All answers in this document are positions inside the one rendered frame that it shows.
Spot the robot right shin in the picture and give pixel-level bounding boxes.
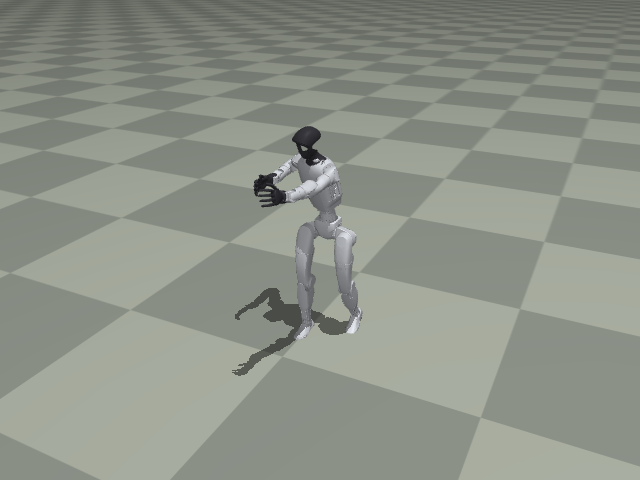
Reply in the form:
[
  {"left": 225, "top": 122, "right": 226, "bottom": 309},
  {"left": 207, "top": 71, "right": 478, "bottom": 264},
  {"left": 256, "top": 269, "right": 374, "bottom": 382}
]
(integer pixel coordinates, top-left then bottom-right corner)
[{"left": 297, "top": 283, "right": 314, "bottom": 325}]

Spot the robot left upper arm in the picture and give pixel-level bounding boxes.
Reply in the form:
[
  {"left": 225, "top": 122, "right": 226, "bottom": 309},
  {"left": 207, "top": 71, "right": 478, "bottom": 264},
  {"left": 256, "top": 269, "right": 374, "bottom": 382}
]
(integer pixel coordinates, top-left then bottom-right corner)
[{"left": 305, "top": 166, "right": 340, "bottom": 198}]

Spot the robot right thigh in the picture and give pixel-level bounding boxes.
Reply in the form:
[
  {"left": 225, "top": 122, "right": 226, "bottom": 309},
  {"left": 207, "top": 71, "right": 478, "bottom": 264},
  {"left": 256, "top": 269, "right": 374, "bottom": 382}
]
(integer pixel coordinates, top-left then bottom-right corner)
[{"left": 296, "top": 222, "right": 318, "bottom": 290}]

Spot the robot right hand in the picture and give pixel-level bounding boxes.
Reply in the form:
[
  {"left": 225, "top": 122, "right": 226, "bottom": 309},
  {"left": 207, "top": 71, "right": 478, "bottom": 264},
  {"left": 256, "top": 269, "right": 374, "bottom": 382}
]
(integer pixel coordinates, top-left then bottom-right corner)
[{"left": 253, "top": 173, "right": 277, "bottom": 197}]

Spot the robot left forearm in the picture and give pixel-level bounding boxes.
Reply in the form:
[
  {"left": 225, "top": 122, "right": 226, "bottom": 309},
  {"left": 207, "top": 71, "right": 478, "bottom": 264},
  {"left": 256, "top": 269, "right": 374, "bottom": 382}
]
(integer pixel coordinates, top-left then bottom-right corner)
[{"left": 285, "top": 180, "right": 318, "bottom": 203}]

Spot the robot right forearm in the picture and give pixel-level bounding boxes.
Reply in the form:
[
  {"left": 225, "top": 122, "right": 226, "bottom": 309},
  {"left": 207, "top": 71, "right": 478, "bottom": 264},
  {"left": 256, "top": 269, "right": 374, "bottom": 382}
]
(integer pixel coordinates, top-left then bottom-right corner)
[{"left": 273, "top": 158, "right": 292, "bottom": 184}]

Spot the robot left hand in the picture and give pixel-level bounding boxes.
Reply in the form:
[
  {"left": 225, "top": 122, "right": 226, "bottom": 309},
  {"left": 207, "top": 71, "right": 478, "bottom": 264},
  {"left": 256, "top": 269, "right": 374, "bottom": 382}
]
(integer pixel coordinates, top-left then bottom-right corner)
[{"left": 258, "top": 183, "right": 286, "bottom": 207}]

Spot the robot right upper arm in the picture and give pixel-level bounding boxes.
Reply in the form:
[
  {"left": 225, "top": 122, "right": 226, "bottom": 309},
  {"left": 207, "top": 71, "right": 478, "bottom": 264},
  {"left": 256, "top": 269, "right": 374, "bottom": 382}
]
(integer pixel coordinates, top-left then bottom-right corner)
[{"left": 289, "top": 152, "right": 302, "bottom": 172}]

